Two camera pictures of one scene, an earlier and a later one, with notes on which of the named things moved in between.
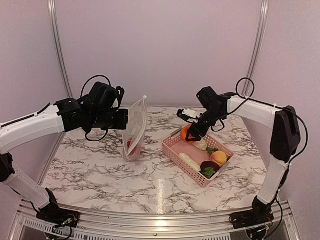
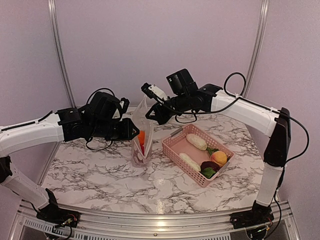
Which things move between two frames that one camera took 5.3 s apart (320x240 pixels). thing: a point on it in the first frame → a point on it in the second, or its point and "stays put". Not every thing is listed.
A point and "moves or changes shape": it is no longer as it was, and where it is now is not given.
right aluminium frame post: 258,45 stays put
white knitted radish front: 190,162 stays put
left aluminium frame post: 52,6 stays put
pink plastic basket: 204,160 stays put
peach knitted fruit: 220,157 stays put
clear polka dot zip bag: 134,136 moves or changes shape
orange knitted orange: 184,132 → 141,137
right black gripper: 202,132 → 161,117
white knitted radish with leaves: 202,145 stays put
